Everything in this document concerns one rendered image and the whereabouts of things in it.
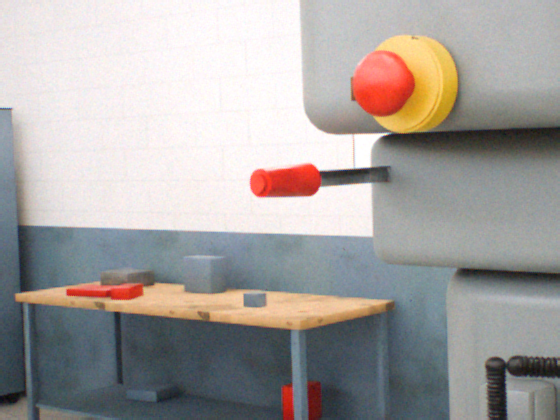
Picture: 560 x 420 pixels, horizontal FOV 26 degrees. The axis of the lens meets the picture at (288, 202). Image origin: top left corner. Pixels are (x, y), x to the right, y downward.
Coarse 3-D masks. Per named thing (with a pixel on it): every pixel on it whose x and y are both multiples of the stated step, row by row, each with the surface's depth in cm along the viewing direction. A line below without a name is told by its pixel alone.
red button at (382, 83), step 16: (368, 64) 72; (384, 64) 71; (400, 64) 71; (352, 80) 73; (368, 80) 72; (384, 80) 71; (400, 80) 71; (368, 96) 72; (384, 96) 71; (400, 96) 71; (368, 112) 73; (384, 112) 72
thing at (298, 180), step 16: (256, 176) 79; (272, 176) 79; (288, 176) 80; (304, 176) 81; (320, 176) 82; (336, 176) 84; (352, 176) 86; (368, 176) 87; (384, 176) 89; (256, 192) 79; (272, 192) 79; (288, 192) 80; (304, 192) 82
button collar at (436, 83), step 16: (384, 48) 75; (400, 48) 74; (416, 48) 73; (432, 48) 73; (416, 64) 73; (432, 64) 72; (448, 64) 73; (416, 80) 73; (432, 80) 73; (448, 80) 73; (416, 96) 73; (432, 96) 73; (448, 96) 73; (400, 112) 74; (416, 112) 73; (432, 112) 73; (448, 112) 74; (400, 128) 74; (416, 128) 74
